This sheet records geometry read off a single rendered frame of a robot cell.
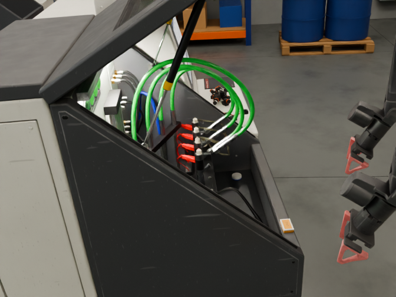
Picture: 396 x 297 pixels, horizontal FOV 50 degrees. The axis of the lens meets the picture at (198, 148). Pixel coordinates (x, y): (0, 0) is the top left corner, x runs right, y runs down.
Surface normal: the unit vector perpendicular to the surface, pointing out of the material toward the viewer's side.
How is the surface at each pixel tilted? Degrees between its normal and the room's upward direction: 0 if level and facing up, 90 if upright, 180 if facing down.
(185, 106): 90
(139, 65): 90
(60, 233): 90
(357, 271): 0
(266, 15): 90
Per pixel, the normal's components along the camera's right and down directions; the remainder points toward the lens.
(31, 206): 0.06, 0.48
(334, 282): -0.07, -0.87
